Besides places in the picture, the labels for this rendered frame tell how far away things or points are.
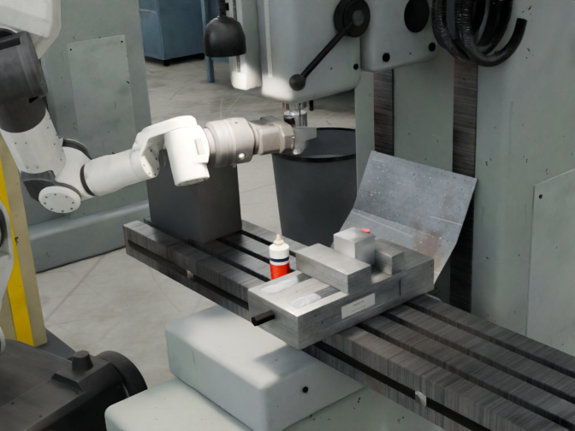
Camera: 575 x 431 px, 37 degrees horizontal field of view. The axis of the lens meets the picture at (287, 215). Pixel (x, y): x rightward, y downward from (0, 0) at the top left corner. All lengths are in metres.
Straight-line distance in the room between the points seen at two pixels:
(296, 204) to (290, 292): 2.10
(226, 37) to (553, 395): 0.78
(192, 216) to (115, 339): 1.65
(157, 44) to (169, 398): 7.38
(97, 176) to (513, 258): 0.91
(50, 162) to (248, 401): 0.58
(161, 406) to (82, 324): 1.99
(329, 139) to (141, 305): 1.14
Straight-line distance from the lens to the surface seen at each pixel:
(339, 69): 1.62
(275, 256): 1.74
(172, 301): 3.84
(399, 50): 1.70
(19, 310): 3.49
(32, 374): 2.29
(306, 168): 3.58
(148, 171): 1.64
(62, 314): 3.87
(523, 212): 1.93
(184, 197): 2.01
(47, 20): 1.60
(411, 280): 1.69
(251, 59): 1.58
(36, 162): 1.64
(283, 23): 1.54
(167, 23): 8.97
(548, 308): 2.13
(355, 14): 1.58
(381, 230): 2.01
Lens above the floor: 1.69
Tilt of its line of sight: 21 degrees down
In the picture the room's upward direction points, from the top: 3 degrees counter-clockwise
